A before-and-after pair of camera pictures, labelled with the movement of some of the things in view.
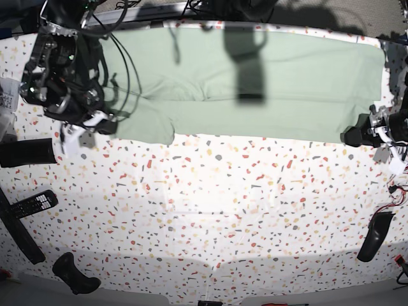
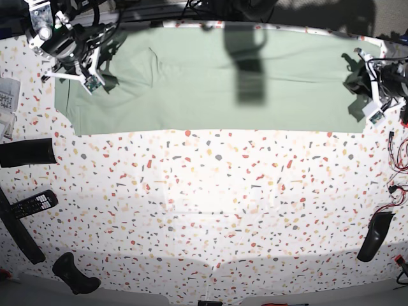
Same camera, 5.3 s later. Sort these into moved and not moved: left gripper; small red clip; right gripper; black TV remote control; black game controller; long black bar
Moved: left gripper; right gripper
Not moved: small red clip; black TV remote control; black game controller; long black bar
